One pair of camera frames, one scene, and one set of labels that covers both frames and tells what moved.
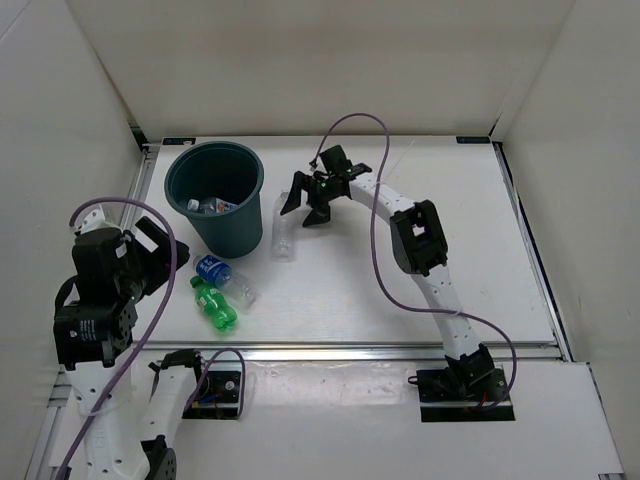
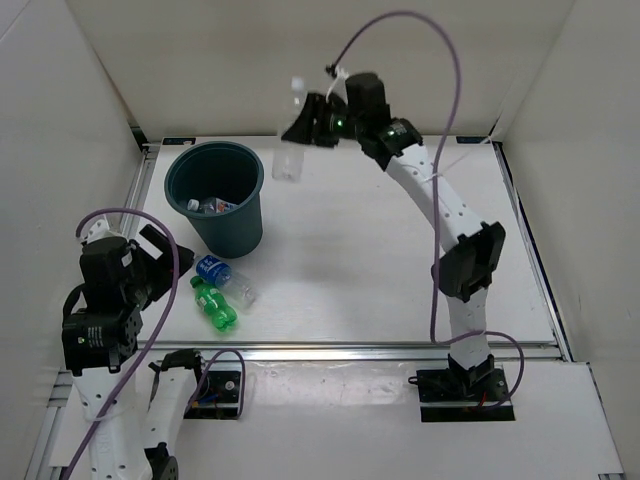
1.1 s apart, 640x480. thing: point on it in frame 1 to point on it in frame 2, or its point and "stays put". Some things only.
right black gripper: [320, 214] to [314, 110]
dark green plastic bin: [227, 171] stays put
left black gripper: [160, 258] stays put
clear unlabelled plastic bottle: [284, 232] to [287, 163]
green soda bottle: [211, 302] stays put
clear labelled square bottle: [210, 205] stays put
